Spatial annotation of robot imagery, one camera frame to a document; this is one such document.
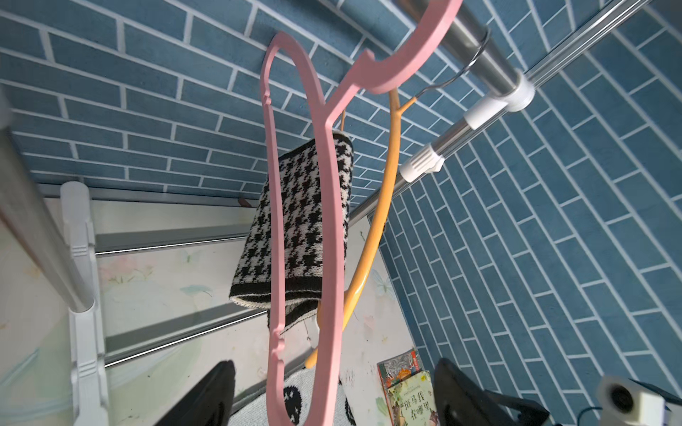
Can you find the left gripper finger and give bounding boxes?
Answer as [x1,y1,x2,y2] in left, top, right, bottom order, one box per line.
[156,360,236,426]

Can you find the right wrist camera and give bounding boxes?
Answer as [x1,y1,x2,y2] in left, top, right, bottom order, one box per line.
[597,376,681,426]

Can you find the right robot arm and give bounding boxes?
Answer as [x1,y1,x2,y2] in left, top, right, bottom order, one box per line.
[433,358,550,426]

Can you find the pink clothes hanger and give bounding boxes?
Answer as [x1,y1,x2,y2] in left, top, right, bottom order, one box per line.
[260,1,462,425]

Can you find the white steel clothes rack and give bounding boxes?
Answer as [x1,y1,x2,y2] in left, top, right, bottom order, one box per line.
[1,1,642,425]

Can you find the smiley face grey scarf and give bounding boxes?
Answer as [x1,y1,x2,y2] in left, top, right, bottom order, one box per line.
[228,366,358,426]

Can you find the orange clothes hanger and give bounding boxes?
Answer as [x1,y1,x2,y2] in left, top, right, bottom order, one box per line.
[304,26,491,369]

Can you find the colourful picture book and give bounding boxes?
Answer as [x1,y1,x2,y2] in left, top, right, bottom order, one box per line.
[378,349,440,425]

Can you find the houndstooth black white scarf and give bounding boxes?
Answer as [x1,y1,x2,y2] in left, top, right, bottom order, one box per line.
[229,140,323,329]

